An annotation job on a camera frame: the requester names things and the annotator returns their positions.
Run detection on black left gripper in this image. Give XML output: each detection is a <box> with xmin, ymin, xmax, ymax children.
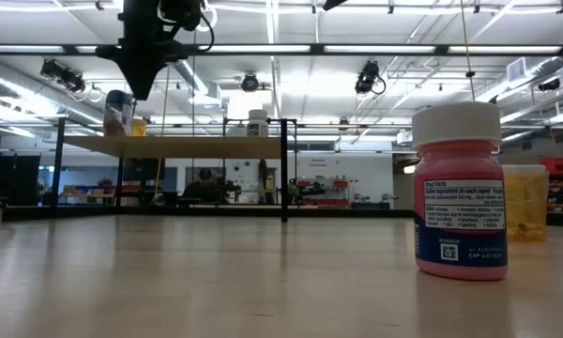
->
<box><xmin>96</xmin><ymin>0</ymin><xmax>203</xmax><ymax>100</ymax></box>

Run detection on blue-capped medicine bottle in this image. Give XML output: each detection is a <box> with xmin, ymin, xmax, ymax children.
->
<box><xmin>102</xmin><ymin>89</ymin><xmax>135</xmax><ymax>138</ymax></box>

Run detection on pink medicine bottle white cap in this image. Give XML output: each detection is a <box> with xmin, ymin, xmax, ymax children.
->
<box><xmin>411</xmin><ymin>100</ymin><xmax>510</xmax><ymax>282</ymax></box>

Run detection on wooden shelf black metal legs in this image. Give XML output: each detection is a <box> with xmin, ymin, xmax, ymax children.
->
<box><xmin>50</xmin><ymin>116</ymin><xmax>299</xmax><ymax>224</ymax></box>

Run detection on long linear ceiling light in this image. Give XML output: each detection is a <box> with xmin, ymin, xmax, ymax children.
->
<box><xmin>266</xmin><ymin>0</ymin><xmax>281</xmax><ymax>118</ymax></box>
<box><xmin>0</xmin><ymin>43</ymin><xmax>563</xmax><ymax>58</ymax></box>

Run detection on black monitor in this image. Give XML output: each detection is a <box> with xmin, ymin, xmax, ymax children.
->
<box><xmin>123</xmin><ymin>158</ymin><xmax>166</xmax><ymax>183</ymax></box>

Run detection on person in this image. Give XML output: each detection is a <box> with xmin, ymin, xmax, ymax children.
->
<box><xmin>181</xmin><ymin>167</ymin><xmax>229</xmax><ymax>206</ymax></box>

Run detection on table with boxes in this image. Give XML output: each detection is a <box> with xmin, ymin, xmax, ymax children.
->
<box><xmin>58</xmin><ymin>177</ymin><xmax>142</xmax><ymax>206</ymax></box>

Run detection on black partition panel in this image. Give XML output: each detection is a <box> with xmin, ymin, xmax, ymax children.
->
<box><xmin>0</xmin><ymin>152</ymin><xmax>42</xmax><ymax>207</ymax></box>

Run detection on small green plant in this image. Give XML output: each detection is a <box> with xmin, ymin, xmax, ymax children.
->
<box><xmin>286</xmin><ymin>178</ymin><xmax>302</xmax><ymax>206</ymax></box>

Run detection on white air vent unit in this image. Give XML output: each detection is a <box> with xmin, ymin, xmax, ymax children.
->
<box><xmin>505</xmin><ymin>55</ymin><xmax>540</xmax><ymax>84</ymax></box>

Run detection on white ceiling air duct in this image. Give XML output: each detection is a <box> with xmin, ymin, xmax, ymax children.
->
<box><xmin>171</xmin><ymin>59</ymin><xmax>224</xmax><ymax>108</ymax></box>

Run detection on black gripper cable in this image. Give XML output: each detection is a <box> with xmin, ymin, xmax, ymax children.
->
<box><xmin>194</xmin><ymin>8</ymin><xmax>216</xmax><ymax>53</ymax></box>

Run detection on white cable ring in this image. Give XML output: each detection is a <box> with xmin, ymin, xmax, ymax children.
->
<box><xmin>200</xmin><ymin>4</ymin><xmax>220</xmax><ymax>34</ymax></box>

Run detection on silver ventilation duct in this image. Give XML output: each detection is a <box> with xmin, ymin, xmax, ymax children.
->
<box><xmin>0</xmin><ymin>55</ymin><xmax>123</xmax><ymax>137</ymax></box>

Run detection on thin hanging cable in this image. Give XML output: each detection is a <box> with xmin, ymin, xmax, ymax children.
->
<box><xmin>459</xmin><ymin>0</ymin><xmax>477</xmax><ymax>102</ymax></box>

